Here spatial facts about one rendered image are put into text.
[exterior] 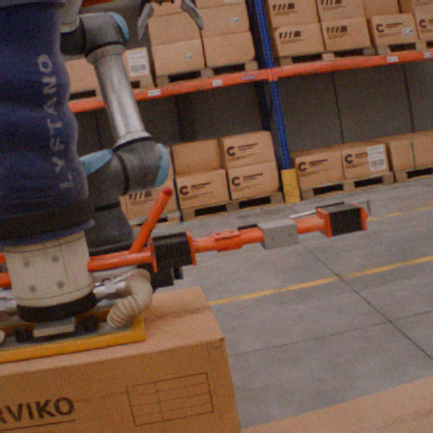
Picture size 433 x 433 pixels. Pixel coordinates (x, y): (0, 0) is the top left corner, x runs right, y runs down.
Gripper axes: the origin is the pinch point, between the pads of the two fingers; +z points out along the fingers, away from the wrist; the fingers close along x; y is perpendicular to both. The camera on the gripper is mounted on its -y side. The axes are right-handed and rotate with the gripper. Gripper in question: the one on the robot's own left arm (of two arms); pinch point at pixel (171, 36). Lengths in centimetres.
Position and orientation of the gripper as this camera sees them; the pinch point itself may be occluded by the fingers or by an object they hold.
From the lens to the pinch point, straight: 170.8
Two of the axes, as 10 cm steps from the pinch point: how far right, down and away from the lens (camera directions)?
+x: 9.8, -1.8, 0.7
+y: 0.9, 1.4, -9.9
